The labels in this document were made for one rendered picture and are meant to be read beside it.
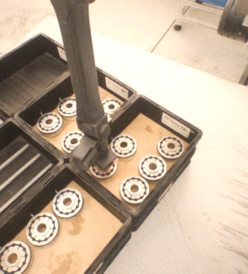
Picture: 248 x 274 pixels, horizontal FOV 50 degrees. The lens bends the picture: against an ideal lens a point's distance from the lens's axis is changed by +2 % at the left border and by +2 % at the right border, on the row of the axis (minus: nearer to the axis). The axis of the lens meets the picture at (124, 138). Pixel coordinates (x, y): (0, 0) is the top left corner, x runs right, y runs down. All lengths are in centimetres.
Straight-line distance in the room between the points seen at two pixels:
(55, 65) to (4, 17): 208
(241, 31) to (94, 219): 81
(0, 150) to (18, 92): 30
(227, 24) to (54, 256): 96
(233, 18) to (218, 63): 165
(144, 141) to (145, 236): 36
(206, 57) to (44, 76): 175
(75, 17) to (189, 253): 84
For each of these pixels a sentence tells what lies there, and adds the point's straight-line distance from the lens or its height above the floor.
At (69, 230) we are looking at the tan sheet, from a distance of 94.
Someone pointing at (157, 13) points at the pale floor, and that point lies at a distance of 319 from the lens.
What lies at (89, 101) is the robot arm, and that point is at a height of 123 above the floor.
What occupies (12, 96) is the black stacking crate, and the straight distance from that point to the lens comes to 131.
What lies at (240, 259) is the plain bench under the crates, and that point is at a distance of 111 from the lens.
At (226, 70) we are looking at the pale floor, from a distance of 265.
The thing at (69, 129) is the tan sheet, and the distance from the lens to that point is 112.
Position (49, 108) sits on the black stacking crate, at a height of 84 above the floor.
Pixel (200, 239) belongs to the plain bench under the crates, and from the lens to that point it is 108.
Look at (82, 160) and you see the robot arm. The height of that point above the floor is 108.
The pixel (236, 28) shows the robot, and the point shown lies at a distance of 107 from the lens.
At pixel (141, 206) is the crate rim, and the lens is 84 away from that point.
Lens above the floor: 173
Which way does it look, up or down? 58 degrees down
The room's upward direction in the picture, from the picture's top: 2 degrees counter-clockwise
